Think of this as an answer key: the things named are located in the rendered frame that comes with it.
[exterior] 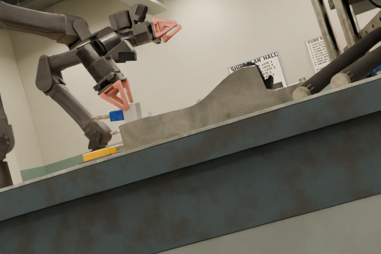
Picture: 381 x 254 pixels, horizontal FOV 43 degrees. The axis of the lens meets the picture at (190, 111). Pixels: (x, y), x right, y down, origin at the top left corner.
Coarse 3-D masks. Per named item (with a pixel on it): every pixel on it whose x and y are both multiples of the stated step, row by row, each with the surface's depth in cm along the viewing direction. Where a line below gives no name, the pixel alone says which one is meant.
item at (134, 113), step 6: (138, 102) 131; (132, 108) 128; (138, 108) 130; (108, 114) 131; (114, 114) 129; (120, 114) 129; (126, 114) 128; (132, 114) 128; (138, 114) 130; (114, 120) 129; (120, 120) 129; (126, 120) 128; (132, 120) 128
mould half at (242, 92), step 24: (240, 72) 118; (216, 96) 119; (240, 96) 118; (264, 96) 117; (288, 96) 116; (144, 120) 122; (168, 120) 121; (192, 120) 120; (216, 120) 119; (144, 144) 122
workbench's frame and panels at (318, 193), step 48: (336, 96) 54; (192, 144) 57; (240, 144) 56; (288, 144) 57; (336, 144) 56; (0, 192) 60; (48, 192) 59; (96, 192) 58; (144, 192) 59; (192, 192) 58; (240, 192) 57; (288, 192) 56; (336, 192) 56; (0, 240) 62; (48, 240) 61; (96, 240) 60; (144, 240) 59; (192, 240) 58; (240, 240) 57; (288, 240) 56; (336, 240) 56
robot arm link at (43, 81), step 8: (40, 56) 168; (48, 56) 169; (56, 56) 169; (64, 56) 168; (72, 56) 168; (40, 64) 168; (48, 64) 168; (56, 64) 169; (64, 64) 168; (72, 64) 169; (40, 72) 168; (48, 72) 168; (56, 72) 176; (40, 80) 168; (48, 80) 167; (40, 88) 168; (48, 88) 167
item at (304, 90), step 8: (360, 40) 103; (368, 40) 104; (376, 40) 107; (352, 48) 99; (360, 48) 100; (368, 48) 103; (344, 56) 94; (352, 56) 96; (360, 56) 99; (328, 64) 91; (336, 64) 91; (344, 64) 92; (320, 72) 87; (328, 72) 88; (336, 72) 89; (312, 80) 84; (320, 80) 85; (328, 80) 87; (304, 88) 81; (312, 88) 82; (320, 88) 84; (296, 96) 82; (304, 96) 81
